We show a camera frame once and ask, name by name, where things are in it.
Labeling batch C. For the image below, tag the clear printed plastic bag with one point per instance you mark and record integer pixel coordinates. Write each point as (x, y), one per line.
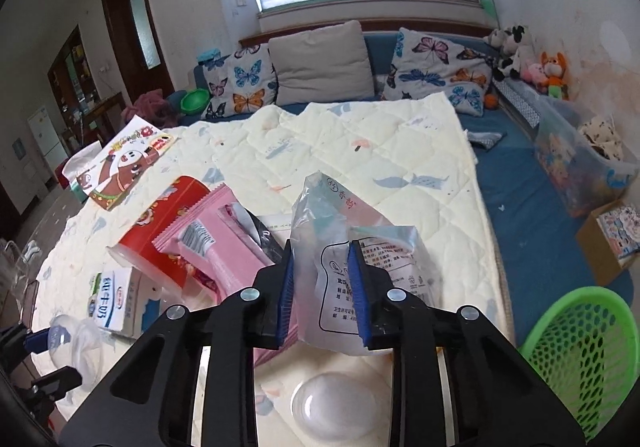
(325, 212)

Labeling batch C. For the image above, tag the green plastic basket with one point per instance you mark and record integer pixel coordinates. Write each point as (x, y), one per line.
(575, 352)

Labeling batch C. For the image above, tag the grey dotted cushion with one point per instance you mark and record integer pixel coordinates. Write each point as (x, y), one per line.
(520, 102)

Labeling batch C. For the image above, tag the cow plush toy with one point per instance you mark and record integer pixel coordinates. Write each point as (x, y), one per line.
(517, 49)

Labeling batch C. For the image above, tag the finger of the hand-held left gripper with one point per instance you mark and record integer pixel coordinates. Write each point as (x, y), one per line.
(37, 341)
(55, 382)

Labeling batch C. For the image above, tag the colourful picture book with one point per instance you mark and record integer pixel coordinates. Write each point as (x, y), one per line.
(620, 232)

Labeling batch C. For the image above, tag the orange fox plush toy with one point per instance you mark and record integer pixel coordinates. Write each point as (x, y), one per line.
(554, 72)

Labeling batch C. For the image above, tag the grey patterned cloth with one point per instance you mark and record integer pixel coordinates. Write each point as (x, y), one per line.
(485, 139)

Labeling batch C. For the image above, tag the cartoon printed bag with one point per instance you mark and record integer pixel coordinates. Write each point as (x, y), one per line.
(120, 162)

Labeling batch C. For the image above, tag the beige pillow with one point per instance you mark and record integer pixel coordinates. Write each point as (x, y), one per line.
(320, 64)

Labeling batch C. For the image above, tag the wooden shelf cabinet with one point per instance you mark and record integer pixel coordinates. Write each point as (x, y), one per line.
(75, 72)

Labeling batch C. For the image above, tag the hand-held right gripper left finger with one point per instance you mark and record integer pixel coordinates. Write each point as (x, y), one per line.
(286, 297)

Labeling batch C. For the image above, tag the cardboard box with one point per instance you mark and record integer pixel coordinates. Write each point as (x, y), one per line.
(595, 247)

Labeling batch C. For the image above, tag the small butterfly print pillow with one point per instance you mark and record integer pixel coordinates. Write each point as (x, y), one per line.
(242, 82)

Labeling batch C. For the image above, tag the white fridge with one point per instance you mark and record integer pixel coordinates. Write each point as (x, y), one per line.
(45, 142)

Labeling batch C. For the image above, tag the white blue milk carton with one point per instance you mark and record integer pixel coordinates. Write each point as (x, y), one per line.
(112, 299)

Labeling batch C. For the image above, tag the cream quilted blanket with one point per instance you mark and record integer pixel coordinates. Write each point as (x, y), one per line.
(350, 152)

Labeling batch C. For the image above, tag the clear plastic container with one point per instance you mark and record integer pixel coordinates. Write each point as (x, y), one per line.
(80, 347)

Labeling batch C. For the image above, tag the cream patterned cloth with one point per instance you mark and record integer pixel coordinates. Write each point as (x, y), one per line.
(602, 137)

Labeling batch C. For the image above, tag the clear plastic dome lid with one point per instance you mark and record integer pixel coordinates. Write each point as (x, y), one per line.
(330, 407)

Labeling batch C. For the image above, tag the white plush toy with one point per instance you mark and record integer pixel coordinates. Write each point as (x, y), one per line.
(495, 38)

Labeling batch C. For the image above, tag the black plastic wrapper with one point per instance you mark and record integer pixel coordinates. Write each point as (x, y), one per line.
(262, 242)

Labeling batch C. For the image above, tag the wooden side table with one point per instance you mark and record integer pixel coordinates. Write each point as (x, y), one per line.
(105, 114)

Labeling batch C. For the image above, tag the brown wooden door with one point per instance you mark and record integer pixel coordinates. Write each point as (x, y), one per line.
(135, 37)

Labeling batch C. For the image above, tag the orange ball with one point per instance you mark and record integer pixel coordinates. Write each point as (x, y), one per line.
(490, 101)

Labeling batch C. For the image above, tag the pink plush toy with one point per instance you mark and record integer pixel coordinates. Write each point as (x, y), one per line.
(534, 74)

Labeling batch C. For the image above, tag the maroon cloth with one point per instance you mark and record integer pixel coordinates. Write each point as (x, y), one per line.
(150, 107)

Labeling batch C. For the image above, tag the red printed paper cup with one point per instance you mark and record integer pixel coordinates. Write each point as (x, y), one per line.
(145, 237)

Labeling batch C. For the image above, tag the clear plastic storage box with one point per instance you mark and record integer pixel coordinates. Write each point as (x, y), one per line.
(570, 167)

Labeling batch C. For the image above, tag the green bowl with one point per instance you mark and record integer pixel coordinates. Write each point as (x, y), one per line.
(195, 102)

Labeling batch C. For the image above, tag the large butterfly print pillow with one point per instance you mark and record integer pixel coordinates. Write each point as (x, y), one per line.
(435, 67)

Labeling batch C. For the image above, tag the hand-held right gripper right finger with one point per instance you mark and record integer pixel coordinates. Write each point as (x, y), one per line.
(359, 297)

